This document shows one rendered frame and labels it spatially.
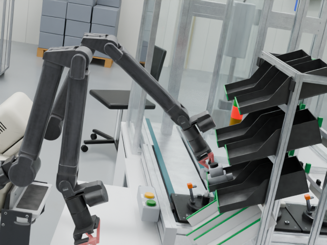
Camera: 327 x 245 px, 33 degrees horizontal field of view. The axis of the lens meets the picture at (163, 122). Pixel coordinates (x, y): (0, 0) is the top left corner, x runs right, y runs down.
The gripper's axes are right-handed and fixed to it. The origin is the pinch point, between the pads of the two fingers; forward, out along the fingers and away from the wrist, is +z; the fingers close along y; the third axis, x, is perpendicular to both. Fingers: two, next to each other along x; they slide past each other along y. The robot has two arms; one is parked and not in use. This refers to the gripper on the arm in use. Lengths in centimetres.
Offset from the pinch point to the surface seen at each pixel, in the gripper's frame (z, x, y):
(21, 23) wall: -40, 174, 812
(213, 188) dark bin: -8.6, 2.4, -33.5
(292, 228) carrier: 35.8, -15.6, -10.9
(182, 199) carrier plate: 9.6, 17.0, 6.6
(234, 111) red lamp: -8.4, -19.7, 17.2
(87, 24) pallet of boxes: 9, 67, 699
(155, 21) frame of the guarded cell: -47, -12, 81
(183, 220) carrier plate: 8.0, 19.1, -12.3
